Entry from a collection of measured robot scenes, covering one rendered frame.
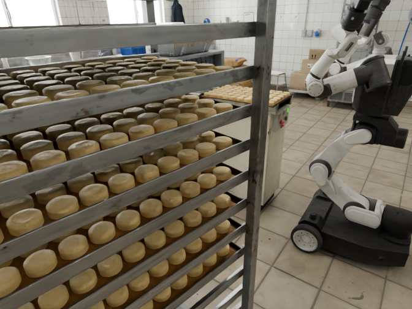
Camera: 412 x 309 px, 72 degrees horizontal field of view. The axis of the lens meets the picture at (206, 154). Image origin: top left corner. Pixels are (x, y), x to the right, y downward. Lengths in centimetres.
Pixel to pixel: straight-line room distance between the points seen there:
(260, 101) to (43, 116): 45
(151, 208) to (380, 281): 171
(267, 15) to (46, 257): 62
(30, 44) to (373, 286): 200
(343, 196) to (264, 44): 156
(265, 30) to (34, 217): 56
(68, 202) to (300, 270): 166
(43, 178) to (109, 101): 15
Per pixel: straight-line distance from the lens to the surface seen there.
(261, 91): 68
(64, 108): 45
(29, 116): 44
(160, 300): 83
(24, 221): 54
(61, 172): 47
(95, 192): 56
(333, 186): 207
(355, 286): 203
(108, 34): 46
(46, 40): 43
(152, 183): 56
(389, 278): 217
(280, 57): 642
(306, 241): 209
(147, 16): 99
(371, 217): 207
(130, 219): 62
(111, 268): 66
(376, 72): 159
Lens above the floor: 143
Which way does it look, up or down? 25 degrees down
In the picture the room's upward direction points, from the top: 1 degrees counter-clockwise
